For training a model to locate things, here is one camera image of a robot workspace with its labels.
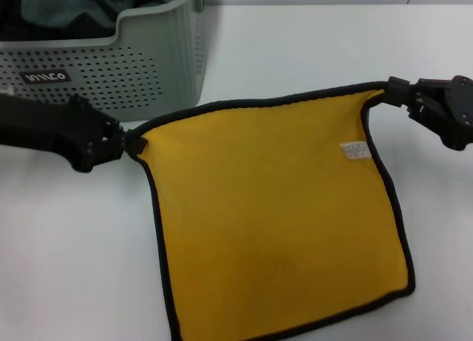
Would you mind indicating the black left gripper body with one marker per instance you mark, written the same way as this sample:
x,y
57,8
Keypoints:
x,y
55,128

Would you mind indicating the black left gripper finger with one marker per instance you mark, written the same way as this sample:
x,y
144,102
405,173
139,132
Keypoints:
x,y
116,133
122,151

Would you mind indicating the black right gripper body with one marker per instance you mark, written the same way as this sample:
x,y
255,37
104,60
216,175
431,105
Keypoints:
x,y
460,111

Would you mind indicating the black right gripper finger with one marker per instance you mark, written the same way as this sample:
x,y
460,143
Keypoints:
x,y
430,115
399,90

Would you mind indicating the grey perforated storage box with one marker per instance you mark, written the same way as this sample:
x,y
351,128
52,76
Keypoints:
x,y
148,71

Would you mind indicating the teal towel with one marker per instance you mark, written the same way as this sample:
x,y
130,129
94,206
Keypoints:
x,y
55,10

